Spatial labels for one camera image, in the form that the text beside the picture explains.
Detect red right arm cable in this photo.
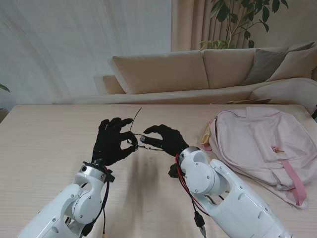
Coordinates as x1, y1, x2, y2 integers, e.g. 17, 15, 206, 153
174, 155, 206, 214

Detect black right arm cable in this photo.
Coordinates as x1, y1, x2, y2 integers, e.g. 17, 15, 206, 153
178, 173, 208, 238

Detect beige fabric sofa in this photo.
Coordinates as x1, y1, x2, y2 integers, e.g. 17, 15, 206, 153
94, 43, 317, 105

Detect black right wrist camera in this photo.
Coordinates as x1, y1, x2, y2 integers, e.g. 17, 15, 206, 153
168, 163, 181, 179

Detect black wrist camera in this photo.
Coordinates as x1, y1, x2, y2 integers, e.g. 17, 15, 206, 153
168, 163, 181, 179
104, 168, 116, 184

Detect white backdrop cloth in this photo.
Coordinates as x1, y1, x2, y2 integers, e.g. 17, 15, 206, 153
0, 0, 172, 105

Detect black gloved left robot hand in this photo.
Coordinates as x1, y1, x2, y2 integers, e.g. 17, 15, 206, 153
92, 118, 139, 166

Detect pale pink backpack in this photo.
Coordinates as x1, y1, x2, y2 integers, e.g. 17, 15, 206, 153
204, 106, 317, 210

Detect tall green leafy houseplant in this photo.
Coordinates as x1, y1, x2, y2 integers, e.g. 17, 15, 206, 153
199, 0, 289, 50

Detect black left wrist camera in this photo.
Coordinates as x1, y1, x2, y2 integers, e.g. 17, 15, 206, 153
104, 168, 116, 184

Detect grey sofa cushion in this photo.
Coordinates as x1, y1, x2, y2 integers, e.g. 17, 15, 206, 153
241, 48, 315, 86

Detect yellow backpack charm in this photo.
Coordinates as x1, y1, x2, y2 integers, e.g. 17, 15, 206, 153
200, 122, 211, 144

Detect beige loose sofa cushion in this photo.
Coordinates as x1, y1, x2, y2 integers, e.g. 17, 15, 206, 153
266, 47, 317, 82

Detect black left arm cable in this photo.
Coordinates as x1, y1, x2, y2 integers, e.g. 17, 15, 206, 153
81, 171, 111, 236

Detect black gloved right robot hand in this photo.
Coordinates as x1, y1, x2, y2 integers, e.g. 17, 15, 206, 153
141, 124, 190, 158

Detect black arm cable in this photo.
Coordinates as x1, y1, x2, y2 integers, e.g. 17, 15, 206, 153
81, 171, 111, 236
178, 173, 208, 238

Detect dark thin-framed sunglasses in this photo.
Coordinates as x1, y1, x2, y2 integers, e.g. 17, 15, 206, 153
126, 107, 164, 151

